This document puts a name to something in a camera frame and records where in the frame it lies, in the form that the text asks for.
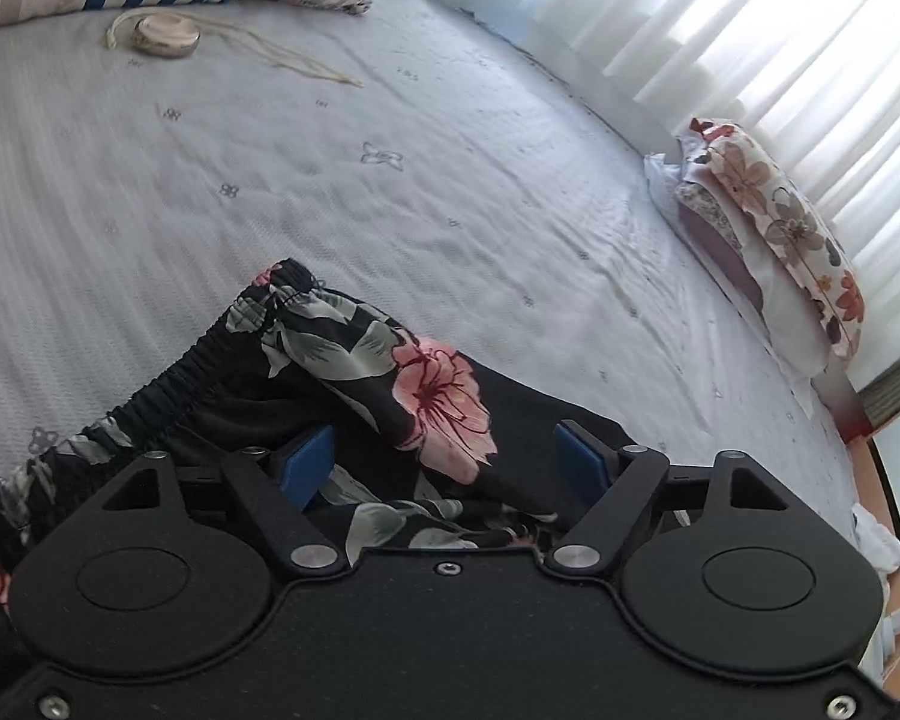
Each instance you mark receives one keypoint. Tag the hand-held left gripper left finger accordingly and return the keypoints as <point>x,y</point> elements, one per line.
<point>305,465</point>

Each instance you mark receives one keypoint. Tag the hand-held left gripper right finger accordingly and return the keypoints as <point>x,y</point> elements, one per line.
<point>579,465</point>

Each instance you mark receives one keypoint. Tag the black floral pants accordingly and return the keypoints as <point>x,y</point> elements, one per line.
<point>420,397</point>

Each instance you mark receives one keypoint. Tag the purple folded cloth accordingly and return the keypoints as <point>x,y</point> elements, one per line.
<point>720,240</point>

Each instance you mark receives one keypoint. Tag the white crumpled cloth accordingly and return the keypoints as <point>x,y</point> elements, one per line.
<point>879,536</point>

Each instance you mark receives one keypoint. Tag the bed with white sheet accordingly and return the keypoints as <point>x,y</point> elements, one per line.
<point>435,180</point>

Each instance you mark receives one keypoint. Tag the floral pillow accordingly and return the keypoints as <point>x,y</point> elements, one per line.
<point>787,221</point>

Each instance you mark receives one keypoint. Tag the green curtain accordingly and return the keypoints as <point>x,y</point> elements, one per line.
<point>896,394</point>

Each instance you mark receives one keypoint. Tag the white sheer curtain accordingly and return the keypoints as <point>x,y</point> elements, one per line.
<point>757,30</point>

